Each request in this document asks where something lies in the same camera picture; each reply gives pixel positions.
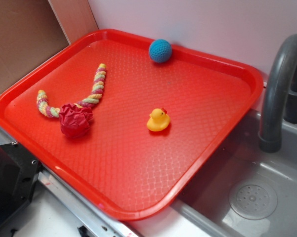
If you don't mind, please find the blue crocheted ball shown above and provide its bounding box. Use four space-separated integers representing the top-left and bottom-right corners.
149 39 172 63

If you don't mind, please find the yellow rubber duck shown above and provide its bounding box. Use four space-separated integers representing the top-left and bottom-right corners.
146 108 170 132

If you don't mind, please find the red plastic tray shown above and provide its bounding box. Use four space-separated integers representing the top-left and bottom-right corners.
0 30 263 221

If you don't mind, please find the crumpled red cloth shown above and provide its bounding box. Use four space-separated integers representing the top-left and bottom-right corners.
59 103 93 138

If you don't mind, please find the grey toy sink basin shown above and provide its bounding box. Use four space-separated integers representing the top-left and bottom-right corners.
172 108 297 237

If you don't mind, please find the round sink drain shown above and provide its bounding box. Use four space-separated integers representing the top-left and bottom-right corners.
229 179 278 220

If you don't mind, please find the grey toy faucet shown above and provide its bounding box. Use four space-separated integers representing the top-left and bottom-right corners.
258 34 297 153

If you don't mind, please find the brown cardboard panel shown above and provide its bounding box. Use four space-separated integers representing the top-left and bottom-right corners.
0 0 68 94

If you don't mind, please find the multicolour twisted rope toy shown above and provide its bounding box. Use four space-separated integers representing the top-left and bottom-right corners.
36 63 107 118

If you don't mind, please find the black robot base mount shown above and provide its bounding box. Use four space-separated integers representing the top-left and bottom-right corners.
0 142 40 226

